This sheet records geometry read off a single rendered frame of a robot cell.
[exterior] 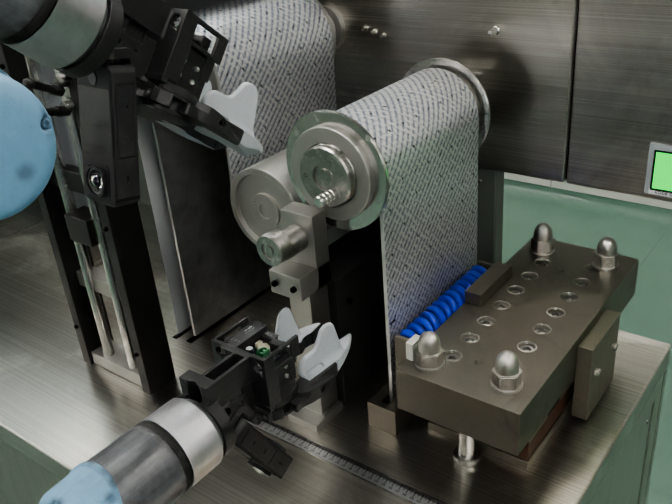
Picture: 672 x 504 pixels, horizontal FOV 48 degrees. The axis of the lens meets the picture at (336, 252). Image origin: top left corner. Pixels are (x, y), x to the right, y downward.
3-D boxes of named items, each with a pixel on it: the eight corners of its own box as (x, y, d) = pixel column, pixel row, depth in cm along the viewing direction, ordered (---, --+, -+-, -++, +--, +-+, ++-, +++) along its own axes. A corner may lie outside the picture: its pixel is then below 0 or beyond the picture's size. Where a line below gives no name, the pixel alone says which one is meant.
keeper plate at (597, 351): (571, 415, 98) (577, 346, 93) (598, 375, 105) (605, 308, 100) (590, 422, 97) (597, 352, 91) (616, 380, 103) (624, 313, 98)
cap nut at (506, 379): (484, 387, 86) (485, 355, 83) (498, 371, 88) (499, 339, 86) (514, 398, 83) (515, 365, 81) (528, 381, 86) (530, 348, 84)
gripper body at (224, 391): (305, 332, 75) (219, 398, 66) (313, 400, 79) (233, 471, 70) (248, 311, 79) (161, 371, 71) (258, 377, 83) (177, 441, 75)
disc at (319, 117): (292, 216, 96) (279, 103, 89) (294, 214, 96) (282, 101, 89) (389, 242, 87) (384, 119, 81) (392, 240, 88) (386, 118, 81)
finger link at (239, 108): (297, 107, 71) (225, 61, 64) (276, 166, 70) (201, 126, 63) (275, 105, 73) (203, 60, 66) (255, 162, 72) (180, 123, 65)
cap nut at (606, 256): (588, 267, 108) (590, 239, 105) (597, 256, 110) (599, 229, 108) (613, 273, 105) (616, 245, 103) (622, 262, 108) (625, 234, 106)
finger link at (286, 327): (318, 290, 85) (275, 333, 78) (323, 334, 88) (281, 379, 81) (295, 285, 86) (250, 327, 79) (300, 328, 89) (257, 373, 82)
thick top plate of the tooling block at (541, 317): (397, 407, 93) (395, 368, 90) (532, 268, 120) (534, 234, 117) (518, 456, 84) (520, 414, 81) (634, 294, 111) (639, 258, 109)
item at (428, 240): (386, 346, 96) (379, 215, 87) (473, 267, 112) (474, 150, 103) (390, 347, 96) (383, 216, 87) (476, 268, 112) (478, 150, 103)
